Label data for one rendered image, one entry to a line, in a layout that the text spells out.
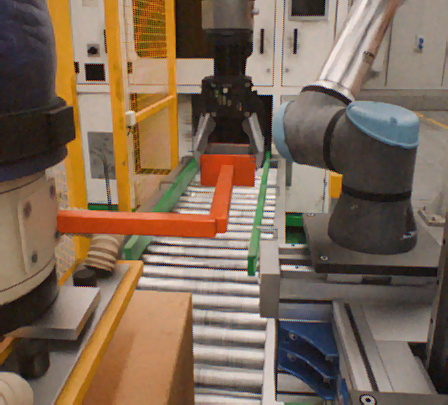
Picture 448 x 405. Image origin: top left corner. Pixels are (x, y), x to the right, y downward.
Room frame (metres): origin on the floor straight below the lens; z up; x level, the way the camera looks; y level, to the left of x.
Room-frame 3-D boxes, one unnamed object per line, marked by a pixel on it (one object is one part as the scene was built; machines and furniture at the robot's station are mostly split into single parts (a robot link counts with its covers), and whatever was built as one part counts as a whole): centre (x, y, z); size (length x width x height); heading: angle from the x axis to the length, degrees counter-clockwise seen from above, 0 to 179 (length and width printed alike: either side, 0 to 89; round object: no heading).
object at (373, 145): (0.76, -0.26, 1.20); 0.13 x 0.12 x 0.14; 43
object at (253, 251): (2.27, -0.24, 0.60); 1.60 x 0.10 x 0.09; 173
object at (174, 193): (2.34, 0.29, 0.60); 1.60 x 0.10 x 0.09; 173
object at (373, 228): (0.75, -0.26, 1.09); 0.15 x 0.15 x 0.10
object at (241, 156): (0.72, -0.01, 1.18); 0.09 x 0.08 x 0.05; 86
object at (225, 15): (0.70, -0.01, 1.40); 0.08 x 0.08 x 0.05
